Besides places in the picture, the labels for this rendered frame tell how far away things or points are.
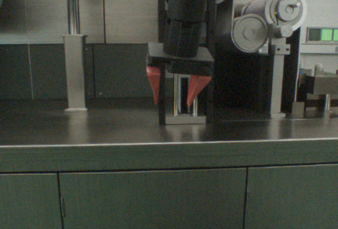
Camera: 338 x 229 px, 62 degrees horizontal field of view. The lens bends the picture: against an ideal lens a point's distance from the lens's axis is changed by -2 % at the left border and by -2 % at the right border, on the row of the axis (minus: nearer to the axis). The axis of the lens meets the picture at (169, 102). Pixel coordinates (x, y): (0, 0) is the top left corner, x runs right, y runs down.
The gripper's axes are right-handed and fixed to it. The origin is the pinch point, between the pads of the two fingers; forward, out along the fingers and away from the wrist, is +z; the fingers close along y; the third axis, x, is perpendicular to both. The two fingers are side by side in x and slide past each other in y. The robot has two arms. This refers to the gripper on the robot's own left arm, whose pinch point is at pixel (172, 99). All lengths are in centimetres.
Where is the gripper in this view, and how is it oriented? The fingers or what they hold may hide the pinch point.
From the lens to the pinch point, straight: 51.3
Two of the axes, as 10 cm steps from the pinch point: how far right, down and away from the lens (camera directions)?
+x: 0.9, 5.0, -8.6
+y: -9.9, -0.6, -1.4
